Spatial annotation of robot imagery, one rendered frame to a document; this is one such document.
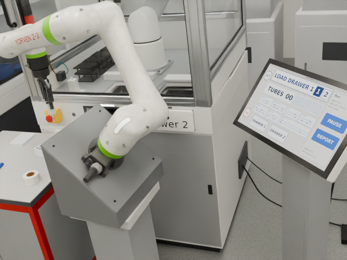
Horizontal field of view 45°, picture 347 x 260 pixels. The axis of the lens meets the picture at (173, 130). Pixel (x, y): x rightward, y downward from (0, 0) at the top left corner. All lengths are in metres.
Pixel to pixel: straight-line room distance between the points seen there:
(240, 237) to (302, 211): 0.90
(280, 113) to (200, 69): 0.47
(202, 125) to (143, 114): 0.55
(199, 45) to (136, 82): 0.40
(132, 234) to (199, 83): 0.73
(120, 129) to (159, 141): 0.69
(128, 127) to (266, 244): 1.38
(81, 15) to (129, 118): 0.39
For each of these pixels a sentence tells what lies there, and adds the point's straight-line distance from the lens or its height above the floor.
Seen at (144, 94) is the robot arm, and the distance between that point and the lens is 1.62.
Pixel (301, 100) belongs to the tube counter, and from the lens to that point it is 1.60.
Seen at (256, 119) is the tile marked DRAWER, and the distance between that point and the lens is 1.70.
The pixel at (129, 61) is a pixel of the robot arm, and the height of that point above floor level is 1.29.
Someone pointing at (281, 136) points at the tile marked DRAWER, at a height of 1.00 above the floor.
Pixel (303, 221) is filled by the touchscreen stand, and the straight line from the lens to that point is 1.83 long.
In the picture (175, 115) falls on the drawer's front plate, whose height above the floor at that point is 0.91.
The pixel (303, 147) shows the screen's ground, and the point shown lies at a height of 1.00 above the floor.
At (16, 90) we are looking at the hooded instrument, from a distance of 2.87.
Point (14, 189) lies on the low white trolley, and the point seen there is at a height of 0.76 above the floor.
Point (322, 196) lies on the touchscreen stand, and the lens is 1.79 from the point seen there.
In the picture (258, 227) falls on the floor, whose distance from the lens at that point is 2.71.
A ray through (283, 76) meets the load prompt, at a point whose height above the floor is 1.16.
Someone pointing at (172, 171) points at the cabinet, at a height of 0.56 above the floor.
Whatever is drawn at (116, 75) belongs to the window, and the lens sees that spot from 2.11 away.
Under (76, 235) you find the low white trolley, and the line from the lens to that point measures 2.28.
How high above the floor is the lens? 1.77
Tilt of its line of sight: 27 degrees down
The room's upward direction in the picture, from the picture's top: 8 degrees counter-clockwise
